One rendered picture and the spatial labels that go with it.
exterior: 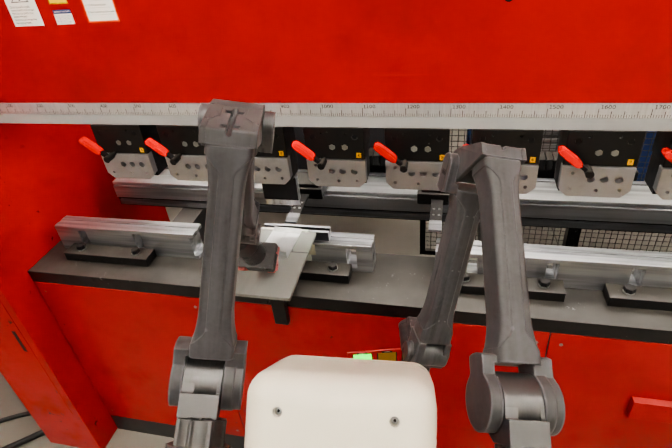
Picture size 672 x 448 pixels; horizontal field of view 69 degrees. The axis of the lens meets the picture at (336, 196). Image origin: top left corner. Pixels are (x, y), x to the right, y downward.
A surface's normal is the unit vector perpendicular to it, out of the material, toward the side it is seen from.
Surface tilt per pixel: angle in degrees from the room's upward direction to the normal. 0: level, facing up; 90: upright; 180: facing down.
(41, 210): 90
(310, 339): 90
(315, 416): 47
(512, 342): 38
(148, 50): 90
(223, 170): 69
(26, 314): 90
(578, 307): 0
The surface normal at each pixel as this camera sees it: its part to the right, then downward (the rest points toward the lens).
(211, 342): 0.09, 0.19
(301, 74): -0.21, 0.55
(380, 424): -0.17, -0.16
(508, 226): 0.18, -0.36
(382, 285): -0.09, -0.83
